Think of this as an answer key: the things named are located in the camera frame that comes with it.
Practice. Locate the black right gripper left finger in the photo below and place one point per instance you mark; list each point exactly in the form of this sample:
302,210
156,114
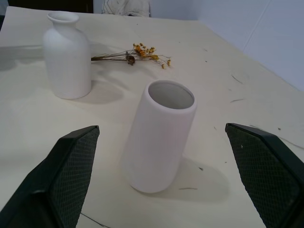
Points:
59,180

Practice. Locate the white cylinder vase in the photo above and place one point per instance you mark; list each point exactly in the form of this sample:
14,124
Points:
154,140

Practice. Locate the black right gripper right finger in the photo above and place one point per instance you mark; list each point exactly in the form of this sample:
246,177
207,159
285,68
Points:
268,175

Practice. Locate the white bottle-shaped vase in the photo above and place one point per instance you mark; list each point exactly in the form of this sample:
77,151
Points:
66,59

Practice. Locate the white patterned cloth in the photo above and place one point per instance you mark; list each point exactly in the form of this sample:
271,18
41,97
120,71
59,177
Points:
126,7

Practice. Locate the dried yellow flower bunch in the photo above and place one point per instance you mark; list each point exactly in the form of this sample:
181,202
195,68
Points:
140,53

